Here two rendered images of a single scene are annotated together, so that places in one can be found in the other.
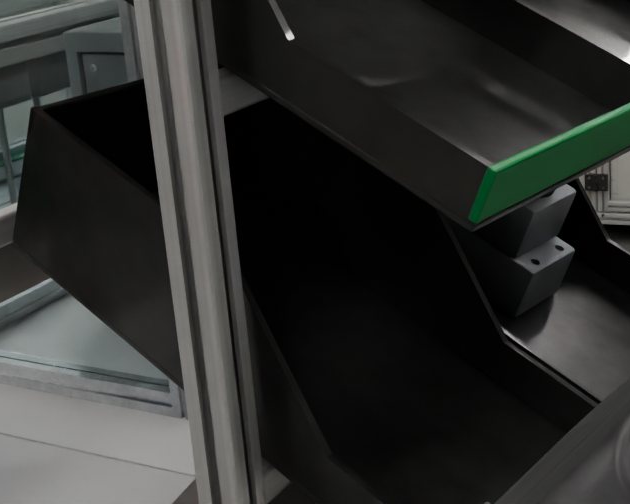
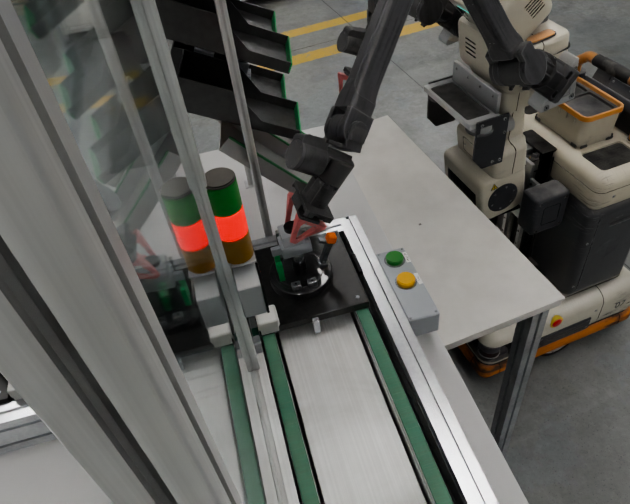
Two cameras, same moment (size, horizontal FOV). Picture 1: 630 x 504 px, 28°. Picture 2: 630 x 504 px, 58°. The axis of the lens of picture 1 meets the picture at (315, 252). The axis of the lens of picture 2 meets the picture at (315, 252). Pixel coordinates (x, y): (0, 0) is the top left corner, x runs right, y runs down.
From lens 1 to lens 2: 90 cm
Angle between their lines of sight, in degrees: 43
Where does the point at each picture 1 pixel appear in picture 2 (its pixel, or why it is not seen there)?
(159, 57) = (231, 60)
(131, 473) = not seen: hidden behind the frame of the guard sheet
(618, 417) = (353, 89)
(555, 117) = (274, 48)
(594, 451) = (354, 92)
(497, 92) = (264, 46)
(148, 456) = not seen: hidden behind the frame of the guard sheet
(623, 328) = (262, 82)
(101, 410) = not seen: hidden behind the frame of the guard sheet
